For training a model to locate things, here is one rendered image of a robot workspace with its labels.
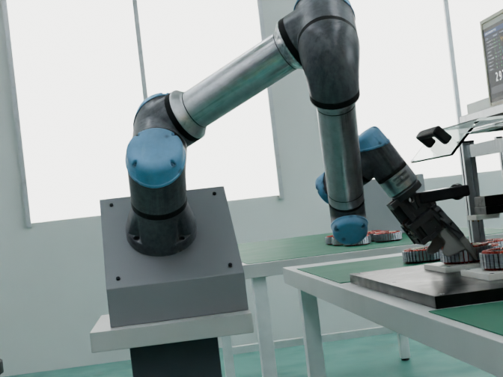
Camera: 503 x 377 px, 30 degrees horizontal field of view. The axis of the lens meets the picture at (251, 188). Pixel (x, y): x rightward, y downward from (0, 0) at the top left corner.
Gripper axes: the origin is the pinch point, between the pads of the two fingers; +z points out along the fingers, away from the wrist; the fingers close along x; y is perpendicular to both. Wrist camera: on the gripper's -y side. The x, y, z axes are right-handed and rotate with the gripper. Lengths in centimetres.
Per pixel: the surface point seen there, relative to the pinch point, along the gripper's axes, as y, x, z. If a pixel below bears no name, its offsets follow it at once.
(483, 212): -8.2, 1.6, -5.5
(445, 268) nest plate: 7.4, 7.5, -2.7
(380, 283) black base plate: 20.4, 8.7, -9.3
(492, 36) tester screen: -35.7, -2.0, -34.2
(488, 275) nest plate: 7.4, 31.7, -2.7
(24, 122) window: 71, -447, -148
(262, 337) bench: 43, -136, 11
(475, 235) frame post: -9.1, -17.4, 2.0
